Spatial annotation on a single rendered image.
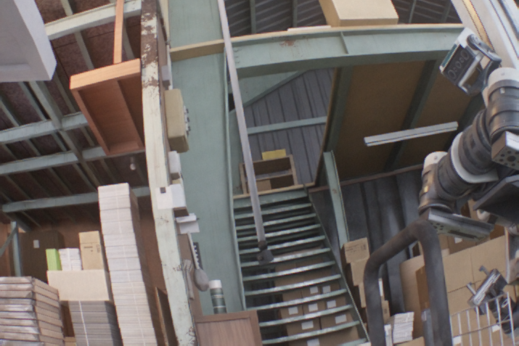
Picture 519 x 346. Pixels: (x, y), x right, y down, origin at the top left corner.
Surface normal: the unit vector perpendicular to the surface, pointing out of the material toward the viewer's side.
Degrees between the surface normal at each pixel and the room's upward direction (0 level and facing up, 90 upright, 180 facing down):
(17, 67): 90
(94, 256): 90
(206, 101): 90
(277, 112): 90
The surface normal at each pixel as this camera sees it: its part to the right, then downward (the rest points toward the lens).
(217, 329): -0.01, -0.42
